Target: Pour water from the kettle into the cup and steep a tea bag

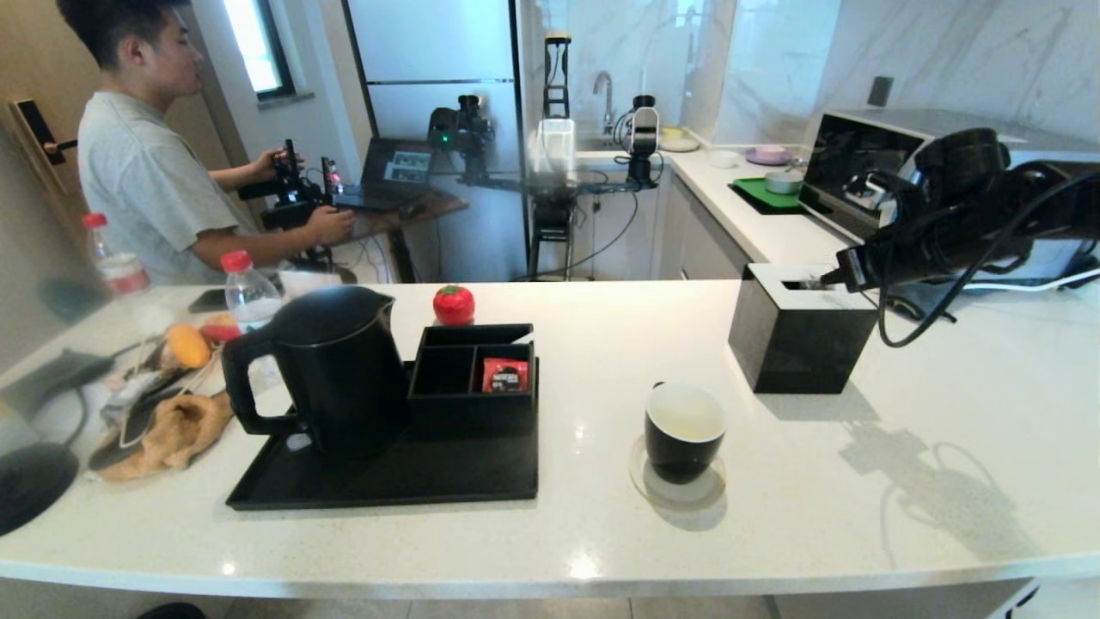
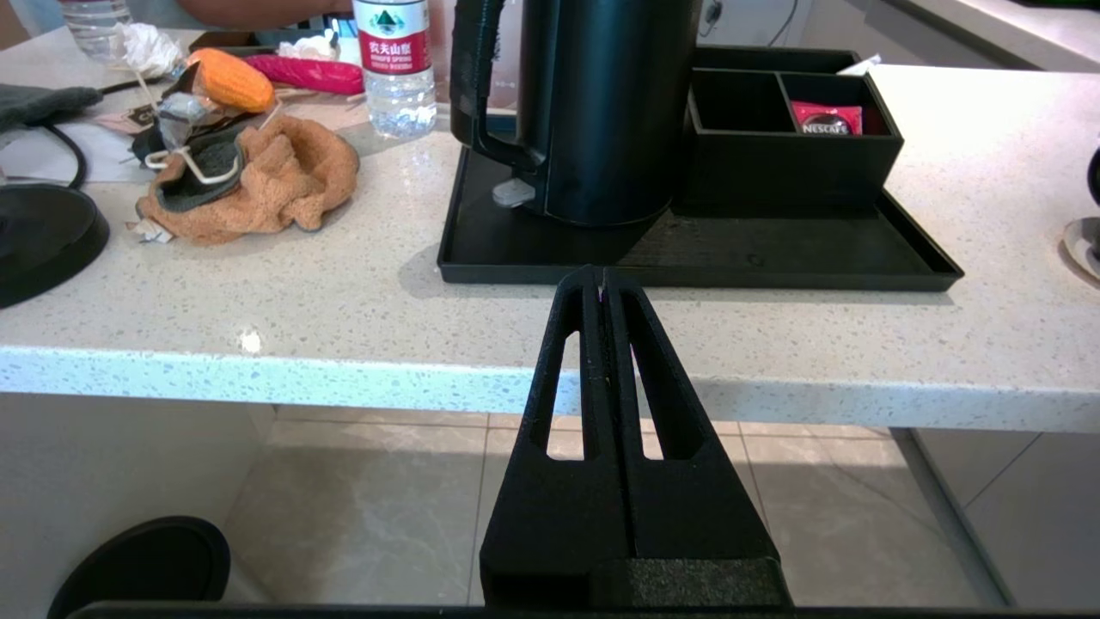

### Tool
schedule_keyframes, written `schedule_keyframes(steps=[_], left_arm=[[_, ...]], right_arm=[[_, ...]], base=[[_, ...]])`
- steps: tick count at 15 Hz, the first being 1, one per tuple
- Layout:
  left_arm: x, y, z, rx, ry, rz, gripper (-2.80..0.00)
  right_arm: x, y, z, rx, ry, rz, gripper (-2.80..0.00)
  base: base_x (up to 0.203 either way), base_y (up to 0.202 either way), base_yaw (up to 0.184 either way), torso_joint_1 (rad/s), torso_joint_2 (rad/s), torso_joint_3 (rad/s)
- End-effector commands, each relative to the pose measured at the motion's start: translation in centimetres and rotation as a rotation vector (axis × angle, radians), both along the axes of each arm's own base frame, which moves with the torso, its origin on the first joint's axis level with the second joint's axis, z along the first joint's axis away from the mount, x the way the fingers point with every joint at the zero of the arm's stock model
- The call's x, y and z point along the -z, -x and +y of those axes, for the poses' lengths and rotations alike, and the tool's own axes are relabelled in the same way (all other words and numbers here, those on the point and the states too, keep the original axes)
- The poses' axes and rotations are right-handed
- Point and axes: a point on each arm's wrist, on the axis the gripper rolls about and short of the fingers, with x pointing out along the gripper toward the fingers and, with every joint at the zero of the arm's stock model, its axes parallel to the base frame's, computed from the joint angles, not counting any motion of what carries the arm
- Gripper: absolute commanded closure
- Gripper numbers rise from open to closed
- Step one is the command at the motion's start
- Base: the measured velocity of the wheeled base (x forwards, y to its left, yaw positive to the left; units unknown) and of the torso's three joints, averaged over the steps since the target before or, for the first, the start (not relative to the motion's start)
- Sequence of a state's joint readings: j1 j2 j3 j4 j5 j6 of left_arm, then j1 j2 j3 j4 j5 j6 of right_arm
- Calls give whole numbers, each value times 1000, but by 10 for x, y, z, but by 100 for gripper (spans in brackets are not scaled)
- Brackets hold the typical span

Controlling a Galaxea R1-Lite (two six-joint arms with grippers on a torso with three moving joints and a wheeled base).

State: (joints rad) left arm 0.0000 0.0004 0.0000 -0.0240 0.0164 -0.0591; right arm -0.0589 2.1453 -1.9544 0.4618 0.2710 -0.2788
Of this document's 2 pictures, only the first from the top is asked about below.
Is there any clear water bottle red cap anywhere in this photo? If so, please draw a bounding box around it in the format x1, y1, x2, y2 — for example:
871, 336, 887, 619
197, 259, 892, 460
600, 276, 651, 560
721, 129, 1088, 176
82, 212, 151, 297
218, 250, 284, 332

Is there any black serving tray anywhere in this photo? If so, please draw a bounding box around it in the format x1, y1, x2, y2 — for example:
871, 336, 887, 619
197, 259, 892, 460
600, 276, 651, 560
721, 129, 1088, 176
225, 361, 541, 512

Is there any black teleoperation controller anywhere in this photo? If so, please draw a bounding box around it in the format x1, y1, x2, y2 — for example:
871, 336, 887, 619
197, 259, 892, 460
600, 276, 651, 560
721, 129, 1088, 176
239, 139, 345, 259

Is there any red coffee sachet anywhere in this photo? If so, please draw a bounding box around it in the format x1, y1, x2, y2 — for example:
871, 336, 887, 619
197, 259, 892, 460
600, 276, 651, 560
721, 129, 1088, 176
481, 357, 529, 395

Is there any black microwave cable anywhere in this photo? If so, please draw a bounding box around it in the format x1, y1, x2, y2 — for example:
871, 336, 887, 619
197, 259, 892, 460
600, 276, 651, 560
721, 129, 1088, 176
1061, 241, 1100, 278

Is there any black door lock handle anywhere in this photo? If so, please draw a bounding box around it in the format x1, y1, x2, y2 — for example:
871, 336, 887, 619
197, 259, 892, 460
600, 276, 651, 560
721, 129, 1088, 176
10, 99, 76, 169

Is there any black electric kettle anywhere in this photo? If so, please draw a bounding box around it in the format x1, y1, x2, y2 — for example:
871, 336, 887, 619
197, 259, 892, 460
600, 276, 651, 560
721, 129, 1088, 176
222, 285, 409, 457

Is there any teal chair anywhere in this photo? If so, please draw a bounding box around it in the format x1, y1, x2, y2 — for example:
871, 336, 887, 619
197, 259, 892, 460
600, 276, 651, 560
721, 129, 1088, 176
39, 275, 113, 328

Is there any white round coaster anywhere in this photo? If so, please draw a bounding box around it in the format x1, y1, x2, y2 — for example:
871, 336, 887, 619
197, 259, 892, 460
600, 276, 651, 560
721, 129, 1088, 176
628, 434, 727, 508

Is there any chrome kitchen faucet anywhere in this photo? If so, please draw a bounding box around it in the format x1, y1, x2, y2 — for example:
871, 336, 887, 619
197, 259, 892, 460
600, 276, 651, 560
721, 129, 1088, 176
591, 70, 616, 137

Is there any person in grey t-shirt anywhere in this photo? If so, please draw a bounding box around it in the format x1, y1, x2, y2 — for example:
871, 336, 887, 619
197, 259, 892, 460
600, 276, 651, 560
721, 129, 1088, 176
56, 0, 358, 285

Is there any black compartment organizer box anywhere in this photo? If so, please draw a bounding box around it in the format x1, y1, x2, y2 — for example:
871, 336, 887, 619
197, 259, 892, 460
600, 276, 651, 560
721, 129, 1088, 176
406, 324, 538, 435

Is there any black metal stand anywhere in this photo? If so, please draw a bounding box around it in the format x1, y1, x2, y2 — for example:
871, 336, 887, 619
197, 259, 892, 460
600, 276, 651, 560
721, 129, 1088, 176
464, 168, 663, 280

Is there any yellow toy corn cob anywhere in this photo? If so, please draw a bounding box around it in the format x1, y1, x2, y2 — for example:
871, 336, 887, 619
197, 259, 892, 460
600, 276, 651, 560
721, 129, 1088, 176
166, 324, 213, 371

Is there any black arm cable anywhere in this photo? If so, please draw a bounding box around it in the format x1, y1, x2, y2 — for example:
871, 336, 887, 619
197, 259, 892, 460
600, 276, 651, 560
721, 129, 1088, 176
877, 172, 1100, 349

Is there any green tray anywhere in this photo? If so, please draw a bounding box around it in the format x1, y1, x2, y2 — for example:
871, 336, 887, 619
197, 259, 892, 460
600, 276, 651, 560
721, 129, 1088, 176
727, 176, 809, 216

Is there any brown crumpled cloth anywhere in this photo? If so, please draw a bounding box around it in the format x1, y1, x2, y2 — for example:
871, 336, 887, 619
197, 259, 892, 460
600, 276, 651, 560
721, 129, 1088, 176
90, 391, 237, 483

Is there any grey folded cloth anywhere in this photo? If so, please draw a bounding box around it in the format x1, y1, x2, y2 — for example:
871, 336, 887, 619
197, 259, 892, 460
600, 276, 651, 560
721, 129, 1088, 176
0, 348, 117, 414

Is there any grey oven mitt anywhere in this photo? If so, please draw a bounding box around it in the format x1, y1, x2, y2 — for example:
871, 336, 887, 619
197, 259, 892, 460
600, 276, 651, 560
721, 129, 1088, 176
885, 279, 965, 324

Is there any black round flat object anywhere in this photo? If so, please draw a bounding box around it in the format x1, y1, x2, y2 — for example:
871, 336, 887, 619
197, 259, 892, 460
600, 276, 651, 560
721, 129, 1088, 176
0, 442, 80, 538

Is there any black white robot device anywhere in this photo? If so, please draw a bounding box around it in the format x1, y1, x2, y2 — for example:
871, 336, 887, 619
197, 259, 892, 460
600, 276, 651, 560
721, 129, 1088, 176
614, 95, 661, 186

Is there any black mug white inside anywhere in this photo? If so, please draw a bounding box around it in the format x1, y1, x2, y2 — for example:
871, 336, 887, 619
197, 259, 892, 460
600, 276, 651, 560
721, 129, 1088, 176
644, 381, 727, 484

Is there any white kitchen cabinet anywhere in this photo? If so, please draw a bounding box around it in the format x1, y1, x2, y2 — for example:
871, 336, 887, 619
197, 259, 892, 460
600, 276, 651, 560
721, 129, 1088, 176
657, 172, 759, 281

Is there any white plastic rack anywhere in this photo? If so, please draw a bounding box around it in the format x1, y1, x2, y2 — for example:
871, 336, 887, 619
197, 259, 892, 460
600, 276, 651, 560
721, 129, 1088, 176
537, 119, 577, 177

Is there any black tissue box white lid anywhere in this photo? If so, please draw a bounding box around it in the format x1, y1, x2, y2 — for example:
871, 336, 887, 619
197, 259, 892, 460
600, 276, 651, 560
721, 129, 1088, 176
727, 262, 882, 395

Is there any brown wooden desk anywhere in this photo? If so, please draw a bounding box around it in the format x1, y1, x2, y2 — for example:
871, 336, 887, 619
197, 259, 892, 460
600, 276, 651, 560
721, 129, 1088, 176
344, 191, 469, 283

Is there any red tomato-shaped timer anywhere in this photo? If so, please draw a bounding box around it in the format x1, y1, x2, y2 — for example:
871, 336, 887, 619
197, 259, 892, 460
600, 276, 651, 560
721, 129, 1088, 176
432, 285, 475, 328

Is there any white power cable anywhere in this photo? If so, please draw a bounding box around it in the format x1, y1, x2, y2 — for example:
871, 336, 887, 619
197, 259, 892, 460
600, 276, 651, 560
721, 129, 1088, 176
967, 267, 1100, 293

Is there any silver microwave oven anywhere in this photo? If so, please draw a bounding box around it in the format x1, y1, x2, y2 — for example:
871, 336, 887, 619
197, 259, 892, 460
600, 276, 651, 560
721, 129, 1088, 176
797, 107, 1100, 281

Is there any black thin cable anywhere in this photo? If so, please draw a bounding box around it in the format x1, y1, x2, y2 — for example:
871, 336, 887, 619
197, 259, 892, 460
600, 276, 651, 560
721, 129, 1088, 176
52, 387, 92, 448

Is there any black device with green light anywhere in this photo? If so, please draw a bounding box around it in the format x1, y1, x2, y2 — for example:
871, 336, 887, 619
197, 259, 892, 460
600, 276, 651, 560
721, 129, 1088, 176
428, 95, 495, 183

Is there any window with dark frame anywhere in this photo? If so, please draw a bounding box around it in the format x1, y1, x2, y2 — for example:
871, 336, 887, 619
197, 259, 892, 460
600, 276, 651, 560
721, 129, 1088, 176
219, 0, 296, 102

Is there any grey refrigerator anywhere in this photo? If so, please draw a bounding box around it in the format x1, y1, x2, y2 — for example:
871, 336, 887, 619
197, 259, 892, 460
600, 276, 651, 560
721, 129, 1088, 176
340, 0, 529, 283

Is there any black laptop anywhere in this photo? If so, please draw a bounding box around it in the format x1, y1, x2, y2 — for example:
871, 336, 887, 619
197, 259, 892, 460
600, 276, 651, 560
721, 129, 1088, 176
335, 138, 439, 211

